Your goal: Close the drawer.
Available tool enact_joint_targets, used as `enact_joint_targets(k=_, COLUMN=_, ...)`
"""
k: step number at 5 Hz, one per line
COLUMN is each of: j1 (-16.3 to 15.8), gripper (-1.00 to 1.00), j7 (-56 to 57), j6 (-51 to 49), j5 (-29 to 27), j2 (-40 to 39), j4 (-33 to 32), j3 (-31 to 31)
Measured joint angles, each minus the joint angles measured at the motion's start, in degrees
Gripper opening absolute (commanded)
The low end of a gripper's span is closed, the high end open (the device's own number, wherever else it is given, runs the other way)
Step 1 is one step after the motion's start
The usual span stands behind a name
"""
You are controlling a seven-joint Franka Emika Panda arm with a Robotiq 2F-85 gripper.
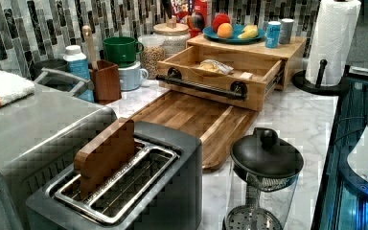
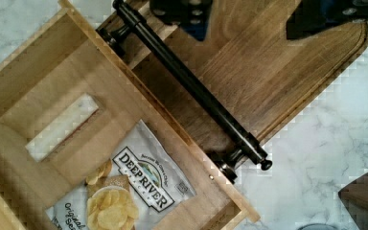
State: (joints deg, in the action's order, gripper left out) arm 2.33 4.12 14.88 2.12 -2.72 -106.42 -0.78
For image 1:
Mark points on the wooden drawer with black handle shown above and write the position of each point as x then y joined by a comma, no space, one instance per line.
251,80

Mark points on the snack packet in drawer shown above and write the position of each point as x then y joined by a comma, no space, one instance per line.
215,66

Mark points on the wooden drawer cabinet box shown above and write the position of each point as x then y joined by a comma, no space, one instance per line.
291,54

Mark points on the wooden cutting board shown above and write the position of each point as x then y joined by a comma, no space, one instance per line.
217,125

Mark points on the light blue mug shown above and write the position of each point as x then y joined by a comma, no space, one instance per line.
132,77

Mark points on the glass jar with grains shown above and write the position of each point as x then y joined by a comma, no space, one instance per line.
153,52

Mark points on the grey two-slot toaster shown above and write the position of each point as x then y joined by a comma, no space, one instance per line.
159,188

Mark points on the ceramic jar wooden lid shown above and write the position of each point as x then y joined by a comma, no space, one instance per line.
175,34

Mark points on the brown wooden utensil holder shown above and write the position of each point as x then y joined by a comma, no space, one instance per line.
105,76

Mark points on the wooden board in toaster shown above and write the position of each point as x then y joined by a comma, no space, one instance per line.
104,155

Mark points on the blue plate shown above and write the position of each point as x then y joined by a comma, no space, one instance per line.
234,39

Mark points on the green mug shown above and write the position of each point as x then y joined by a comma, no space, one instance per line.
122,50

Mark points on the orange fruit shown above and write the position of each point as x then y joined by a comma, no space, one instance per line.
225,30

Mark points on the glass french press black lid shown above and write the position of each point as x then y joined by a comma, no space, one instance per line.
263,175

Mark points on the red apple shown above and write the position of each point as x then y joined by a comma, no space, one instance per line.
220,19

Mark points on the red cereal box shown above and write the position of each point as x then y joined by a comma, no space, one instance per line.
196,14

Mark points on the yellow banana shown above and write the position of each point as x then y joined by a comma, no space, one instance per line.
249,31

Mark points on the white-capped blue bottle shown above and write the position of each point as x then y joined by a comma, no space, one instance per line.
77,61

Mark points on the black paper towel holder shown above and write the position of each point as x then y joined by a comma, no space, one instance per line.
301,82

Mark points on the blue can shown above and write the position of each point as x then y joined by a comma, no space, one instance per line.
272,34

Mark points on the grey can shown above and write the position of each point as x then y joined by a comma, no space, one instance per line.
286,30

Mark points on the stainless steel appliance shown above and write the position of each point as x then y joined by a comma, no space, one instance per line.
39,137

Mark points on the white paper towel roll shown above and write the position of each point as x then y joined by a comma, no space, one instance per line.
332,37

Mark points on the wooden utensil handle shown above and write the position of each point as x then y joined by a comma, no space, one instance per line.
89,40

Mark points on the dark pot with handle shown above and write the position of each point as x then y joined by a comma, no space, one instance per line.
54,63

